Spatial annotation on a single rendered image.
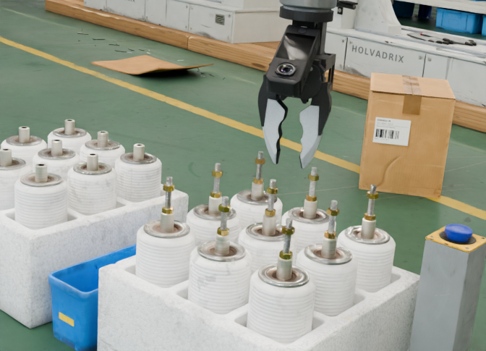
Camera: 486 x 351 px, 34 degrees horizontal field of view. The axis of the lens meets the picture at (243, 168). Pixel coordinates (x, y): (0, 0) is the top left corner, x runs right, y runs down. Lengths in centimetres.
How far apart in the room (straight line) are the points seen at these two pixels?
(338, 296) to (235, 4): 336
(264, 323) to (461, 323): 30
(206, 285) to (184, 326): 7
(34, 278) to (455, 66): 234
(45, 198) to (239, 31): 305
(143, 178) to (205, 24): 302
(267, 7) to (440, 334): 347
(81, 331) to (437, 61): 239
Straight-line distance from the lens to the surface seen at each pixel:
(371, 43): 372
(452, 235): 121
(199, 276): 121
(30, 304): 151
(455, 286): 121
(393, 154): 236
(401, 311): 137
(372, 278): 134
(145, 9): 507
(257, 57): 415
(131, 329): 132
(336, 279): 123
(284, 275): 116
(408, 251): 199
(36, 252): 147
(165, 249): 127
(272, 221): 130
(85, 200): 157
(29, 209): 150
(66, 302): 144
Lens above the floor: 74
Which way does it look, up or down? 17 degrees down
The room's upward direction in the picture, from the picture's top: 4 degrees clockwise
